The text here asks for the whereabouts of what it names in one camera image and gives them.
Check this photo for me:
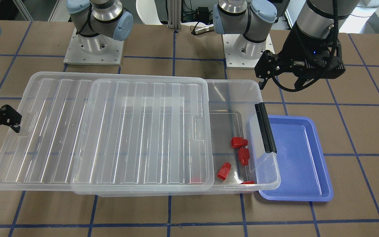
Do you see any blue plastic tray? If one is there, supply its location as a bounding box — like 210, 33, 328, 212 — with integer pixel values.
259, 115, 334, 201

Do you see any aluminium frame post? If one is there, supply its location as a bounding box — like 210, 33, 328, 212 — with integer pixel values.
166, 0, 182, 31

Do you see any clear plastic storage box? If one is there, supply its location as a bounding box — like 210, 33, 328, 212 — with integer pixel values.
72, 78, 281, 198

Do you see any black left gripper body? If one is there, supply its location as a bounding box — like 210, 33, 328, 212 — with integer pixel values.
254, 28, 346, 79

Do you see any clear plastic box lid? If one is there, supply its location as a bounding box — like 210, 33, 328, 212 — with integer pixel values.
0, 72, 215, 194

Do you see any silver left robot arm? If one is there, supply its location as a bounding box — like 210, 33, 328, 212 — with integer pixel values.
213, 0, 358, 92

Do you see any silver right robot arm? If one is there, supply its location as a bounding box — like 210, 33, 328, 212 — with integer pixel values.
0, 0, 134, 133

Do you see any black box latch handle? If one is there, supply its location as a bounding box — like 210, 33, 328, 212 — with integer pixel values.
254, 102, 277, 153

